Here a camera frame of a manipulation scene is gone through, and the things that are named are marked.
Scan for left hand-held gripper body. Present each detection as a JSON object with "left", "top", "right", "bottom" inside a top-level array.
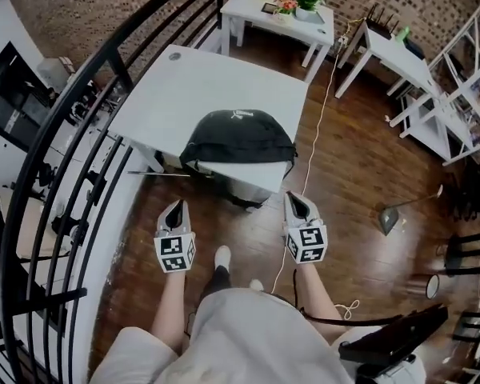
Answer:
[{"left": 153, "top": 229, "right": 197, "bottom": 274}]

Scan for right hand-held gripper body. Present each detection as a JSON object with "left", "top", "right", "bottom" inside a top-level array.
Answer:
[{"left": 283, "top": 218, "right": 329, "bottom": 265}]

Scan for black Puma bag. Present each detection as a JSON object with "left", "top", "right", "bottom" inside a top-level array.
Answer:
[{"left": 178, "top": 109, "right": 299, "bottom": 212}]

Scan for person's right forearm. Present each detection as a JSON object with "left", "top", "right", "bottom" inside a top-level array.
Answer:
[{"left": 295, "top": 262, "right": 344, "bottom": 332}]

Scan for person's left forearm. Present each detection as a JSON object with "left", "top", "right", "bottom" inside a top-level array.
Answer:
[{"left": 150, "top": 272, "right": 187, "bottom": 354}]

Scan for person's white left shoe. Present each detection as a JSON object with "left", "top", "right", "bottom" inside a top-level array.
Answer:
[{"left": 214, "top": 245, "right": 232, "bottom": 270}]

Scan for person's black trousers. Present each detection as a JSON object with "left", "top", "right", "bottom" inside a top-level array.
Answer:
[{"left": 201, "top": 265, "right": 234, "bottom": 308}]

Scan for person's light grey shirt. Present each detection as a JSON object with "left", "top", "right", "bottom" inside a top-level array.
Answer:
[{"left": 88, "top": 288, "right": 427, "bottom": 384}]

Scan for round metal bin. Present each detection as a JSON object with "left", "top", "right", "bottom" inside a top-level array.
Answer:
[{"left": 407, "top": 273, "right": 442, "bottom": 300}]

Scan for white square table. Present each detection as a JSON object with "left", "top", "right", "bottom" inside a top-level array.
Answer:
[{"left": 107, "top": 44, "right": 310, "bottom": 206}]

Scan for black metal railing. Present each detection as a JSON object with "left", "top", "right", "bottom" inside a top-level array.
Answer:
[{"left": 0, "top": 0, "right": 225, "bottom": 384}]

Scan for black chair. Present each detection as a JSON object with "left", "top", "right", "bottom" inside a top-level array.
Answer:
[
  {"left": 451, "top": 310, "right": 480, "bottom": 344},
  {"left": 443, "top": 232, "right": 480, "bottom": 278}
]

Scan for white long table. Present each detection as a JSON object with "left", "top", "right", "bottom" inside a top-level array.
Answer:
[{"left": 334, "top": 21, "right": 439, "bottom": 99}]

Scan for white shelf rack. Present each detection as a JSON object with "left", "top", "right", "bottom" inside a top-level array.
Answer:
[{"left": 386, "top": 0, "right": 480, "bottom": 166}]

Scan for black display cabinet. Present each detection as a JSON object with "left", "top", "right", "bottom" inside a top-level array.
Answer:
[{"left": 0, "top": 41, "right": 53, "bottom": 152}]

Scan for black router with antennas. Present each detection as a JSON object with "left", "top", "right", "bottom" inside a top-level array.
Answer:
[{"left": 366, "top": 4, "right": 399, "bottom": 39}]

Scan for white side table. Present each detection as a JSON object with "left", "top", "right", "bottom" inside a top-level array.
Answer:
[{"left": 219, "top": 0, "right": 335, "bottom": 83}]

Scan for green plant in white pot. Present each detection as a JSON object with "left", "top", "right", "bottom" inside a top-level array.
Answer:
[{"left": 294, "top": 0, "right": 326, "bottom": 22}]

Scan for white floor cable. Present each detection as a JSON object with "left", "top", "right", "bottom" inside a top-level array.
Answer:
[{"left": 270, "top": 18, "right": 362, "bottom": 322}]

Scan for black waist pack with strap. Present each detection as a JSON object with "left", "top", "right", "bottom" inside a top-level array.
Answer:
[{"left": 294, "top": 268, "right": 450, "bottom": 366}]

